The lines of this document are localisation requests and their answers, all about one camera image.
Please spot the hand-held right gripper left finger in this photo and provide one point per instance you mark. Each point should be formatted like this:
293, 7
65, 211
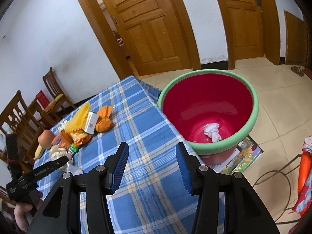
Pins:
121, 160

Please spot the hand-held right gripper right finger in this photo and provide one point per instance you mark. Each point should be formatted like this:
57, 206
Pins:
182, 165

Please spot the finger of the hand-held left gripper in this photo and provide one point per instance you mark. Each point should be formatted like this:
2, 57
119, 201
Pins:
46, 170

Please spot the orange yellow snack packet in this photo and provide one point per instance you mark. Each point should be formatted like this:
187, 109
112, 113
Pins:
82, 139

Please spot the red basin with green rim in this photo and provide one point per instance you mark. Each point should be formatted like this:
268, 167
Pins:
207, 102

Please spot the person's left hand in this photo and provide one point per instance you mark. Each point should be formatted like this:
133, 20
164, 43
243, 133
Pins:
23, 214

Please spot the white crumpled tissue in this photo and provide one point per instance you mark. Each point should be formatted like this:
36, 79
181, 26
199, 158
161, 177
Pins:
212, 132
57, 151

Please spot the brown egg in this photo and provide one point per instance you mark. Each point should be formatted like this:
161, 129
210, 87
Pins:
45, 139

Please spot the small orange blue box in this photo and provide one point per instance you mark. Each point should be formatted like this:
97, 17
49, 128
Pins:
61, 140

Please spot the green white wrapper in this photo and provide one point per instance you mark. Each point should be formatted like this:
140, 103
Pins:
73, 148

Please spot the orange twisted wrapper bag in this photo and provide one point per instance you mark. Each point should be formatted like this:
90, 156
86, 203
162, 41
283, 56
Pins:
103, 124

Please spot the blue plaid tablecloth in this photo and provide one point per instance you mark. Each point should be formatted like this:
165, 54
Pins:
146, 126

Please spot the small white box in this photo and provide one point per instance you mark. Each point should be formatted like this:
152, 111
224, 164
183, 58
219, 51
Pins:
90, 124

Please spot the white crinkled wrapper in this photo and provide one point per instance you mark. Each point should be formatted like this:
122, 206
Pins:
63, 124

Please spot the wooden chair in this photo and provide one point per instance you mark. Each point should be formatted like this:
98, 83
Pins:
17, 117
52, 82
36, 114

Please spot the yellow zigzag-edged packet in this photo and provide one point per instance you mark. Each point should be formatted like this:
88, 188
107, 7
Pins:
76, 121

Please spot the colourful picture book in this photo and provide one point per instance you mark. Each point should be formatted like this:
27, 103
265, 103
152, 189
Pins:
246, 156

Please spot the yellow seat cushion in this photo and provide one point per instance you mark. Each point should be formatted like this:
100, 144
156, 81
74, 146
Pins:
54, 102

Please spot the red flat object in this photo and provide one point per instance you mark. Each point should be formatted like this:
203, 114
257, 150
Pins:
43, 100

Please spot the red white bag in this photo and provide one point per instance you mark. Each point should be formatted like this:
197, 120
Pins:
304, 175

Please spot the open wooden door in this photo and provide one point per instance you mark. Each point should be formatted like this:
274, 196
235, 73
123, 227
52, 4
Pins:
151, 29

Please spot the closed wooden door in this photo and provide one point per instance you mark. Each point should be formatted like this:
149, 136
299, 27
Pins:
241, 24

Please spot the red floor mat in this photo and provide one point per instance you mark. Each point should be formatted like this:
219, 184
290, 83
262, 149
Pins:
307, 74

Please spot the small wooden cabinet door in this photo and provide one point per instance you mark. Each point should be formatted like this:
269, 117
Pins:
295, 39

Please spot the metal door lock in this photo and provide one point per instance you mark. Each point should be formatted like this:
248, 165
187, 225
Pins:
258, 1

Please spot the wooden door frame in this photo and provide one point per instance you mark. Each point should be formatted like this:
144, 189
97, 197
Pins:
185, 29
270, 34

